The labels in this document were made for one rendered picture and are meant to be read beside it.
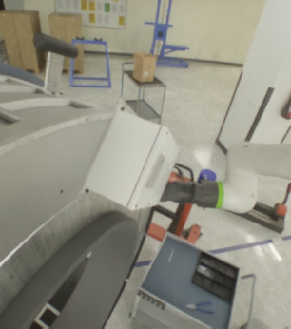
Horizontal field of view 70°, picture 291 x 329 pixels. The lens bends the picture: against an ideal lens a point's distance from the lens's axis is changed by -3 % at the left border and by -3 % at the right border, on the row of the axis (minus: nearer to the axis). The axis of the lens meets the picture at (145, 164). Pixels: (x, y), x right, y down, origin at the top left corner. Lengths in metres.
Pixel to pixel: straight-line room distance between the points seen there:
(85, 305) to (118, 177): 0.92
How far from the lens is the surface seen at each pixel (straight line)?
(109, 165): 0.45
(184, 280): 1.52
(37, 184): 0.37
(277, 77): 3.20
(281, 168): 0.60
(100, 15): 9.12
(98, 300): 1.25
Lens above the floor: 2.01
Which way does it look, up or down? 39 degrees down
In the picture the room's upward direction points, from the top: 9 degrees clockwise
